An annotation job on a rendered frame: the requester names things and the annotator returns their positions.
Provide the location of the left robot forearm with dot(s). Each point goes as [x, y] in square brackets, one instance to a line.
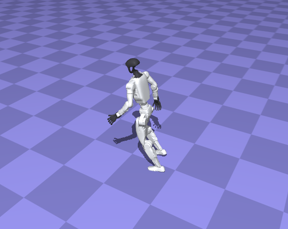
[123, 109]

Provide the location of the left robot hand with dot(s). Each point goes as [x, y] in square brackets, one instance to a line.
[112, 118]

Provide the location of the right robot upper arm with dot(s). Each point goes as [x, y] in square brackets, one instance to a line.
[151, 80]

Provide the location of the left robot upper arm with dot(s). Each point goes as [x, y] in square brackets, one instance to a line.
[130, 86]

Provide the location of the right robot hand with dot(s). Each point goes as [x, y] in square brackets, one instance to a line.
[157, 104]

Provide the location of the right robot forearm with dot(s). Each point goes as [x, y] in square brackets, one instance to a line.
[155, 93]

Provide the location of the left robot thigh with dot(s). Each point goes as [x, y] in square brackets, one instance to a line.
[141, 129]

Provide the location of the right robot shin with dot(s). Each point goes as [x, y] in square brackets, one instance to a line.
[152, 137]

